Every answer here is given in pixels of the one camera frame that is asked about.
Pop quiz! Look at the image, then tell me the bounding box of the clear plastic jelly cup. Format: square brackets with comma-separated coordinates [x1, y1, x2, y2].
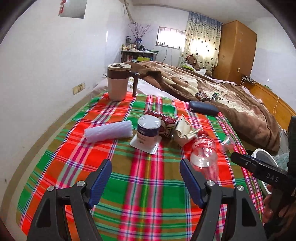
[220, 136, 235, 153]

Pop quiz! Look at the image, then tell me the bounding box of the white trash bin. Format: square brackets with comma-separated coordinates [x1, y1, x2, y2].
[250, 148, 280, 195]

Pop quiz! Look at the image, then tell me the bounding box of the person's right hand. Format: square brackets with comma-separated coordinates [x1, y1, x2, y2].
[262, 184, 295, 236]

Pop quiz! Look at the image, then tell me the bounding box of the brown fleece blanket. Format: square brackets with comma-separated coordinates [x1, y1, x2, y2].
[128, 61, 280, 155]

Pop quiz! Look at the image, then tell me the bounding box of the wooden headboard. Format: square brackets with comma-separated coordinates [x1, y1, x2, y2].
[243, 81, 295, 131]

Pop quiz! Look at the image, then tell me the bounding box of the clear plastic bottle red label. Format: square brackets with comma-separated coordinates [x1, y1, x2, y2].
[190, 130, 219, 182]

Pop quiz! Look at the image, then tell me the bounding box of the dark blue glasses case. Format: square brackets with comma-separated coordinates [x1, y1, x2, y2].
[189, 101, 219, 116]

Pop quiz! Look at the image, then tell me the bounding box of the cream canvas pouch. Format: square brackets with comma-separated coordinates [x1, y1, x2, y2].
[173, 115, 201, 147]

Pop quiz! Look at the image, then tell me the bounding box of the white square coaster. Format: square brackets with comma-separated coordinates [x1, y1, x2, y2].
[129, 134, 162, 155]

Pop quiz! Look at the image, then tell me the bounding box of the white rolled towel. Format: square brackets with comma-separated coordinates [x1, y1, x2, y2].
[84, 120, 133, 143]

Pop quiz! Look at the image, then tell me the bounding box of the red drink can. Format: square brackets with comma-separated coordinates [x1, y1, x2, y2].
[144, 110, 178, 138]

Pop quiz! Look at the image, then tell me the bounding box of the plaid checkered cloth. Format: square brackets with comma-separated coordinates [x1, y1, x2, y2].
[16, 92, 265, 241]

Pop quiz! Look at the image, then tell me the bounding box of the white blue lidded cup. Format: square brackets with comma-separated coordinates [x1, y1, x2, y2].
[137, 114, 161, 147]

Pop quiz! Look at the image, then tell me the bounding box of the wooden wardrobe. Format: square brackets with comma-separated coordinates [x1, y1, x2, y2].
[212, 21, 257, 85]

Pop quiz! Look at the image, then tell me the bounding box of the brown teddy bear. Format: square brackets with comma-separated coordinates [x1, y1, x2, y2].
[186, 55, 200, 70]

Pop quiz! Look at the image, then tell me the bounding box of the heart patterned curtain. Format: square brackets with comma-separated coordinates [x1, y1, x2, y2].
[178, 11, 222, 71]

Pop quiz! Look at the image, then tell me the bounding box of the brown white lidded mug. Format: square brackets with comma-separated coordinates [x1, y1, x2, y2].
[107, 63, 139, 101]

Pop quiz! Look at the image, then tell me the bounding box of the cluttered white desk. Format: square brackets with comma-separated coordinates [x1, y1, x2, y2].
[121, 44, 159, 63]

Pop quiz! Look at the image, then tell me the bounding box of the vase with dried branches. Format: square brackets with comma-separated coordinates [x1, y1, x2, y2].
[128, 22, 153, 46]

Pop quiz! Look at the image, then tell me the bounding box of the wall power socket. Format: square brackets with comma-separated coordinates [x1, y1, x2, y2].
[72, 82, 86, 95]

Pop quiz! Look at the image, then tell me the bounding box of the wall poster with red ornament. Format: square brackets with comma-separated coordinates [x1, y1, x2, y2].
[59, 0, 87, 19]

